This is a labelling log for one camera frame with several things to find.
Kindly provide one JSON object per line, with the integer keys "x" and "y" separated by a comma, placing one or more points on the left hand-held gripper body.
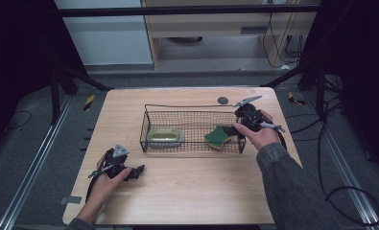
{"x": 116, "y": 161}

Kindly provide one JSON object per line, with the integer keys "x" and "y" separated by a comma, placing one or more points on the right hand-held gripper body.
{"x": 251, "y": 116}

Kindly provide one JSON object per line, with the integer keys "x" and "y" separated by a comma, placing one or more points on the green and yellow sponge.
{"x": 218, "y": 136}

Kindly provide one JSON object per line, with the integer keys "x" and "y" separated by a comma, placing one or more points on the person's right hand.
{"x": 262, "y": 137}

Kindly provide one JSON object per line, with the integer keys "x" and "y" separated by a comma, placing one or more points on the person's left hand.
{"x": 105, "y": 187}

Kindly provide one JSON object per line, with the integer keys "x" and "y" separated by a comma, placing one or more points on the small dark round lid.
{"x": 223, "y": 100}

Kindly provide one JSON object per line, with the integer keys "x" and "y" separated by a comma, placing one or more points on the green-rimmed glass container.
{"x": 164, "y": 136}

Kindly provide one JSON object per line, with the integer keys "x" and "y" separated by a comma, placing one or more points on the yellow and black tape strip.
{"x": 89, "y": 102}
{"x": 295, "y": 99}

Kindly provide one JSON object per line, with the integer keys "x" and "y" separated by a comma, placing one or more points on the grey tape piece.
{"x": 70, "y": 200}

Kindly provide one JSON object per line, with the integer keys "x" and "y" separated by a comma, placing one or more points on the black metal stand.
{"x": 67, "y": 80}
{"x": 308, "y": 76}

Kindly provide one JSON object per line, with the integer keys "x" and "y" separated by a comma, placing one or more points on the wooden shelf unit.
{"x": 216, "y": 28}

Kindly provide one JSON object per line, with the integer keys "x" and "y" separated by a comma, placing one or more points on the white cabinet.
{"x": 107, "y": 41}

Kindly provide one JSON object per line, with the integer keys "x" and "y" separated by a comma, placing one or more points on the black curtain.
{"x": 360, "y": 64}
{"x": 14, "y": 64}

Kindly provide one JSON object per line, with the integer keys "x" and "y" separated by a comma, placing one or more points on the metal floor rail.
{"x": 33, "y": 166}
{"x": 340, "y": 159}

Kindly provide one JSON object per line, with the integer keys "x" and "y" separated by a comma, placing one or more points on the black horizontal frame bar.
{"x": 177, "y": 10}

